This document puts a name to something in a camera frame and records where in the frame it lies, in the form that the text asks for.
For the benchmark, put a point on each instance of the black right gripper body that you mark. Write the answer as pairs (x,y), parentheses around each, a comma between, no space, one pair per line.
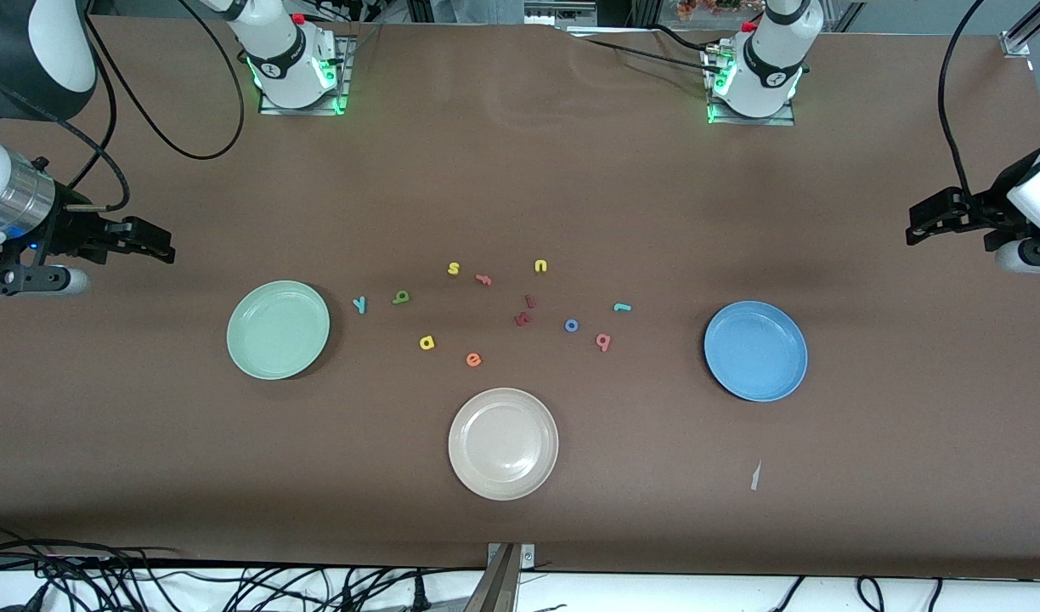
(66,233)

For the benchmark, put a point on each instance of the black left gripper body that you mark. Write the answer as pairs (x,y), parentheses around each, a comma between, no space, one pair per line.
(986,209)

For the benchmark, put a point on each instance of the pink letter g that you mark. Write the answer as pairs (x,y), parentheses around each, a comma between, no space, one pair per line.
(605,348)

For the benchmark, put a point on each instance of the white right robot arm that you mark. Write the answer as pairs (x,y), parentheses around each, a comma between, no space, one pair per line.
(27,51)

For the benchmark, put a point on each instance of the light green plate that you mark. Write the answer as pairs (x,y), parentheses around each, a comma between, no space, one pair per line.
(278,331)

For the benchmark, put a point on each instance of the blue plate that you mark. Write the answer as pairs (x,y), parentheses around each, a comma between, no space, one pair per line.
(755,351)

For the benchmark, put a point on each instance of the grey tape scrap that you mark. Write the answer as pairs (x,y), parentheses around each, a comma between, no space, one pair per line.
(755,476)

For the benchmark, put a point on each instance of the orange decorative object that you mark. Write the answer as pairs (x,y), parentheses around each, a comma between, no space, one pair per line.
(707,7)

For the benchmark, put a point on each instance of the dark red letter k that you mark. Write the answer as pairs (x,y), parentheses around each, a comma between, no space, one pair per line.
(523,320)

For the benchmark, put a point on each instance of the beige plate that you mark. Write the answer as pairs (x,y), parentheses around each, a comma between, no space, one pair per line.
(503,444)

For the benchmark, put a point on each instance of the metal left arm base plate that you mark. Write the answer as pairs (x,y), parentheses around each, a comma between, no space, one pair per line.
(788,119)

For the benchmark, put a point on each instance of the aluminium frame profile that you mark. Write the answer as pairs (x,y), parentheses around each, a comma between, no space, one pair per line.
(1025,30)

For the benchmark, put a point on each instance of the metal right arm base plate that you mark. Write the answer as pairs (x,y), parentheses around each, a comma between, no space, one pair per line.
(343,85)

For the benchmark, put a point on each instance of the metal table edge bracket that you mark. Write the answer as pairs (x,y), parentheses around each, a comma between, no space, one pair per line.
(507,578)

